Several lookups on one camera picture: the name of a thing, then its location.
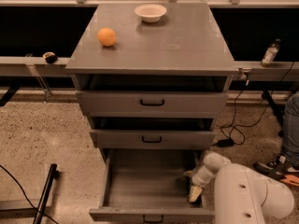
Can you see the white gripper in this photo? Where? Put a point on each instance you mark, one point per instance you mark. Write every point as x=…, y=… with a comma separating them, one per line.
x=197, y=180

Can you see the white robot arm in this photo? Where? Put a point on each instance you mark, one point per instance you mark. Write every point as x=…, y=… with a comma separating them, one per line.
x=241, y=195

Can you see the bottom grey drawer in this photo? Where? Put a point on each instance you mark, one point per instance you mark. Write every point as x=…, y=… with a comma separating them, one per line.
x=149, y=187

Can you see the grey drawer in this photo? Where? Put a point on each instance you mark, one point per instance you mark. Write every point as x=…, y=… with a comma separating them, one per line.
x=151, y=104
x=190, y=140
x=149, y=187

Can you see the grey drawer cabinet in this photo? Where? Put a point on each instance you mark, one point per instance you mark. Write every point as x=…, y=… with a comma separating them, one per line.
x=183, y=51

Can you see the middle grey drawer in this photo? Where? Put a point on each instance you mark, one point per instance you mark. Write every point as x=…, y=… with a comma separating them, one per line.
x=190, y=140

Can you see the top grey drawer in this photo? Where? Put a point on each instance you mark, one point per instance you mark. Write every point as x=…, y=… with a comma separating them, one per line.
x=151, y=104

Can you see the black power adapter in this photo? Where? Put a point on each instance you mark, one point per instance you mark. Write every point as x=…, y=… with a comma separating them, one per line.
x=225, y=143

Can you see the black orange sneaker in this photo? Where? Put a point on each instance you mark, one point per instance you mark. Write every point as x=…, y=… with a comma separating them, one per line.
x=279, y=169

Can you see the blue jeans leg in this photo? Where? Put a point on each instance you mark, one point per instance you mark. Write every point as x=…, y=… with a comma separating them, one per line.
x=290, y=143

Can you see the black metal stand leg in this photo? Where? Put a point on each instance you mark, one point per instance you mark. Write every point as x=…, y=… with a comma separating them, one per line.
x=40, y=211

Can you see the clear plastic bottle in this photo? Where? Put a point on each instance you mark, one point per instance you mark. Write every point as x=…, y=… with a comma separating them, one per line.
x=271, y=53

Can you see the orange fruit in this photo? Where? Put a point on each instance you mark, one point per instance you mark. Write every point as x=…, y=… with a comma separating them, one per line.
x=107, y=37

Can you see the white paper bowl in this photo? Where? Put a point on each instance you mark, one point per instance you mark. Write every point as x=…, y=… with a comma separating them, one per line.
x=150, y=13

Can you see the black tape measure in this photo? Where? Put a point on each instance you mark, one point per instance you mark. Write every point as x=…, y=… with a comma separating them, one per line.
x=50, y=57

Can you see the grey metal rail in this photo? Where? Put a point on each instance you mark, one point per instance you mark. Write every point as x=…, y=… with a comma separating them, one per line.
x=26, y=66

